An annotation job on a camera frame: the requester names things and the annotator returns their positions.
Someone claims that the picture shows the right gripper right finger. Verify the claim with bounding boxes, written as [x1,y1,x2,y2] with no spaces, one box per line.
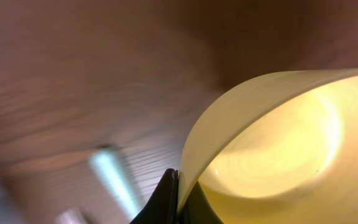
[180,182,223,224]

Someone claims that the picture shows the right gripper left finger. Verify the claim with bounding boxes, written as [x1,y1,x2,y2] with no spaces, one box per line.
[130,169,179,224]

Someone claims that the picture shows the mint green plastic spoon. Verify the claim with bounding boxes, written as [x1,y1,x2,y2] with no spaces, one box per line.
[89,147,144,221]

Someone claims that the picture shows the yellow plastic bowl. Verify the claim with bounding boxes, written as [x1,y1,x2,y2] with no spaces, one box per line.
[177,68,358,223]

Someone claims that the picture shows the white plastic fork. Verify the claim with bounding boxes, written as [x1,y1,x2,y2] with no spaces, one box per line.
[55,208,88,224]

